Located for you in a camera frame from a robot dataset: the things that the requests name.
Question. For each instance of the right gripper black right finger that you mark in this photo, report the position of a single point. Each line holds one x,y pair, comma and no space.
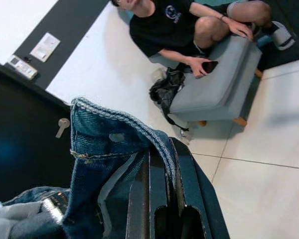
201,199

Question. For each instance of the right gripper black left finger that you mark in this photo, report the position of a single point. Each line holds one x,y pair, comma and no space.
139,199

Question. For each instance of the blue denim jeans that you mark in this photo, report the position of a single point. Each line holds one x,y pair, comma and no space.
102,154

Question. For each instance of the black smartphone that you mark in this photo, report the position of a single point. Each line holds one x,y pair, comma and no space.
210,66

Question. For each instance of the grey upholstered bench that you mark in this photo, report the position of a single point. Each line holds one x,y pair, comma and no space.
214,92

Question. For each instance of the black door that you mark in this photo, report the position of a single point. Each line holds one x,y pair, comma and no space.
20,124

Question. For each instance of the black foam floor mat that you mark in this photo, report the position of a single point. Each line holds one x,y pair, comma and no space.
284,59

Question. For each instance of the person in black t-shirt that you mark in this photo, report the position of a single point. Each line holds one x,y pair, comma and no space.
159,27

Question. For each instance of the white wall control panel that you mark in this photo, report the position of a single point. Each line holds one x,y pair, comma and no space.
21,67

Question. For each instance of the white wall switch plate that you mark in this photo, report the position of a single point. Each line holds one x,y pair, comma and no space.
44,47

